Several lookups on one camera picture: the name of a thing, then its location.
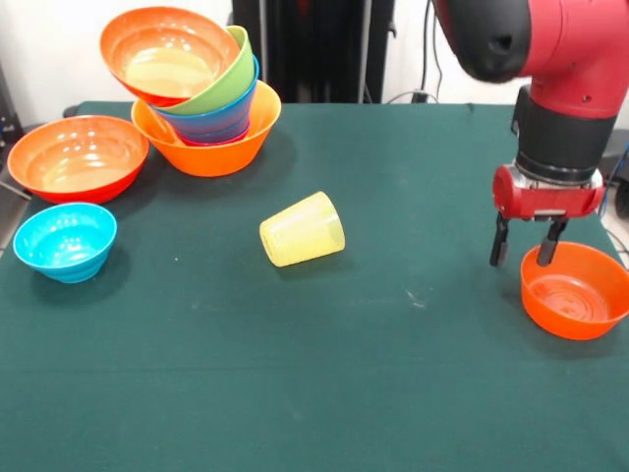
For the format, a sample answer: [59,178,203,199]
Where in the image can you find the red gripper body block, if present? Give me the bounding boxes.
[491,164,607,224]

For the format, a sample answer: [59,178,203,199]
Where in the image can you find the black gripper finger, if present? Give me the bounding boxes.
[536,218,570,268]
[488,210,513,268]

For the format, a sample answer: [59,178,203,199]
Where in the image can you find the small orange-red plastic bowl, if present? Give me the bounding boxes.
[519,240,629,341]

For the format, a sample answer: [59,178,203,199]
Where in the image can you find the yellow plastic cup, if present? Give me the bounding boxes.
[258,191,347,268]

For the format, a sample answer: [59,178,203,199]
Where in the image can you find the large blue plastic bowl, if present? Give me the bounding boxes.
[149,53,260,132]

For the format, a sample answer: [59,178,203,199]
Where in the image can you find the large orange plastic bowl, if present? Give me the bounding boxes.
[130,81,283,178]

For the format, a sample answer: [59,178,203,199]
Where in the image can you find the small magenta plastic bowl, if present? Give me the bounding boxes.
[180,131,251,148]

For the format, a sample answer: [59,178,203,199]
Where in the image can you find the small blue plastic bowl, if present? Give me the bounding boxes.
[169,115,253,145]

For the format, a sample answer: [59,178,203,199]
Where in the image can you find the green plastic bowl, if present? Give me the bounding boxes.
[155,24,256,117]

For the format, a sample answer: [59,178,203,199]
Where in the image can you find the large red plastic bowl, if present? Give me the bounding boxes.
[99,6,242,108]
[6,114,150,206]

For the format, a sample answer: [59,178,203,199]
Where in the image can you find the dark green tablecloth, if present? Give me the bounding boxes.
[0,100,629,472]

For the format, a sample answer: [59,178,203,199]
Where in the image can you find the small cyan plastic bowl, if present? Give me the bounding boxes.
[12,202,118,285]

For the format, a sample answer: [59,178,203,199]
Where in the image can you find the black wall cable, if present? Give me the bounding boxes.
[420,0,446,99]

